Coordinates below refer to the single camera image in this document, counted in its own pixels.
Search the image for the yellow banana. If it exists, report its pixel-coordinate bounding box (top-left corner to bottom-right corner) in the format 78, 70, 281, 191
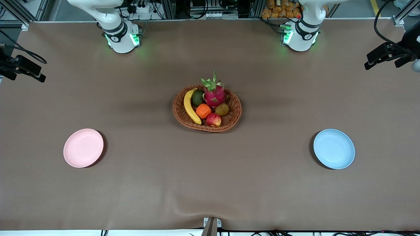
183, 88, 202, 125

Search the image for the red yellow apple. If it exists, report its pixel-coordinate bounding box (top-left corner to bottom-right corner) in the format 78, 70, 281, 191
206, 113, 222, 128

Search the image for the pink round plate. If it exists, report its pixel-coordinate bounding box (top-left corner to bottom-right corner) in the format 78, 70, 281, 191
63, 128, 104, 168

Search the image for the blue round plate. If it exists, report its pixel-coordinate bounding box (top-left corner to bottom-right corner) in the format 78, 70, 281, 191
313, 129, 355, 169

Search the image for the orange snack pile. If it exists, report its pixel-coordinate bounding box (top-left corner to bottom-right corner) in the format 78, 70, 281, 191
262, 0, 329, 19

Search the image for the white power strip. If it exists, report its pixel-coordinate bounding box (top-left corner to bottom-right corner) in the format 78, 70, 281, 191
129, 1, 157, 14

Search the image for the brown woven wicker basket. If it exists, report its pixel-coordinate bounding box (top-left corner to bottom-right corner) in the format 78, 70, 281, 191
173, 84, 242, 133

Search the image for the pink dragon fruit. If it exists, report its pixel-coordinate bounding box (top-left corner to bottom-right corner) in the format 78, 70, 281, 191
201, 70, 227, 108

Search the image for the green avocado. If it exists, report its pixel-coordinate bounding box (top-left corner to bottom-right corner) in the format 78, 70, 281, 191
192, 89, 206, 107

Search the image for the orange tangerine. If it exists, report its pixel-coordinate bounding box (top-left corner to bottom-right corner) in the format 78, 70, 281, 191
196, 104, 212, 119

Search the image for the brown tablecloth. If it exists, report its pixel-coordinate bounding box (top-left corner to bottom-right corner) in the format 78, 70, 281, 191
0, 19, 420, 231

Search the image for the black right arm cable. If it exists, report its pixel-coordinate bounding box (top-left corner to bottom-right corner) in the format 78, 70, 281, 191
0, 29, 48, 65

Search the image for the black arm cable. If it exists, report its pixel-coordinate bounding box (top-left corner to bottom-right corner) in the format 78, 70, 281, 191
0, 29, 48, 65
374, 0, 409, 49

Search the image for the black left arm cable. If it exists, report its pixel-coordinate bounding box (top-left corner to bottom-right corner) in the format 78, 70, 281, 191
374, 0, 409, 49

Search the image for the aluminium frame profile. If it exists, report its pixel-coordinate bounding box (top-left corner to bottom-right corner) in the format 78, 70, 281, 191
392, 0, 420, 27
0, 0, 50, 30

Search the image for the metal table edge bracket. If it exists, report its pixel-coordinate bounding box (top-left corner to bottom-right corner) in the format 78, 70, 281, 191
203, 217, 222, 236

